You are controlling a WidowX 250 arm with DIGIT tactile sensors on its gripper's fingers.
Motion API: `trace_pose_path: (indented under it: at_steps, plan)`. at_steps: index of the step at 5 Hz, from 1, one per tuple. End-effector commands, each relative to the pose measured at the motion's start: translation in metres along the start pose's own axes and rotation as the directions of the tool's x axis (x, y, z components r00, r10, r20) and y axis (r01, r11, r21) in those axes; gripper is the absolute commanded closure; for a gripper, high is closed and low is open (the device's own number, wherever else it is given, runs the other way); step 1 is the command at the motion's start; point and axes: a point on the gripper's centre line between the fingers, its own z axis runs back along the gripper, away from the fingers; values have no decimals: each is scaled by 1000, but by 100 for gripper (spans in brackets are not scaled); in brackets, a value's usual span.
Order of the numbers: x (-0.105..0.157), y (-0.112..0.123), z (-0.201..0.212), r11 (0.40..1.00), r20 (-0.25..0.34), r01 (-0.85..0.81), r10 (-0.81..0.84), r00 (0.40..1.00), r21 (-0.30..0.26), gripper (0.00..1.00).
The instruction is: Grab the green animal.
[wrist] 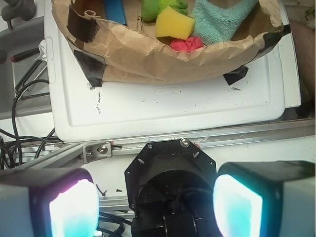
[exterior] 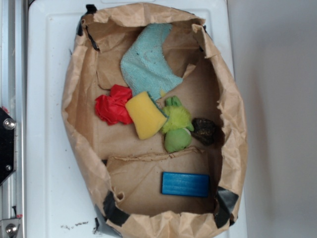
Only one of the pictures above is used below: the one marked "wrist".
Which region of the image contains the red handled screwdriver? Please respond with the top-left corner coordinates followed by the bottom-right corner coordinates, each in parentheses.
top-left (10, 48), bottom-right (40, 63)

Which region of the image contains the yellow sponge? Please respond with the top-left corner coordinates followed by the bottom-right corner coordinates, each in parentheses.
top-left (155, 6), bottom-right (196, 40)

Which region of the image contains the black cable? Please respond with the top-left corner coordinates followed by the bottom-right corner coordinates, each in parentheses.
top-left (0, 79), bottom-right (62, 171)

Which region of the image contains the red crumpled ball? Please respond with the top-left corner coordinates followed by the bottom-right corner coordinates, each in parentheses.
top-left (170, 36), bottom-right (204, 53)

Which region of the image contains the blue rectangular block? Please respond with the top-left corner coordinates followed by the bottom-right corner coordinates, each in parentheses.
top-left (103, 0), bottom-right (127, 26)

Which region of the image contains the aluminium frame rail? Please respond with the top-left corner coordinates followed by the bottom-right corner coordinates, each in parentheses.
top-left (0, 118), bottom-right (316, 171)

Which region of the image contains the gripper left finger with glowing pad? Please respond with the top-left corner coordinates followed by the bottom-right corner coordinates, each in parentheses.
top-left (0, 168), bottom-right (99, 237)

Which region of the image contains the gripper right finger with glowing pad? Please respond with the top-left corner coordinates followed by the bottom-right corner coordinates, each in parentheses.
top-left (213, 160), bottom-right (316, 237)

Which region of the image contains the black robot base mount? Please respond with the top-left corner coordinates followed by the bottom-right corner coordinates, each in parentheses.
top-left (124, 139), bottom-right (220, 237)

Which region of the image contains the green plush animal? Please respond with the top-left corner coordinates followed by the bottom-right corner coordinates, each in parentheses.
top-left (141, 0), bottom-right (188, 22)

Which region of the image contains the brown paper bag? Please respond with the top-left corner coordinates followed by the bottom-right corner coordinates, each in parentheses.
top-left (51, 0), bottom-right (284, 83)

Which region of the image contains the teal microfibre cloth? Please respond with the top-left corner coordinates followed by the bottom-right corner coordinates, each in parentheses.
top-left (192, 0), bottom-right (258, 45)

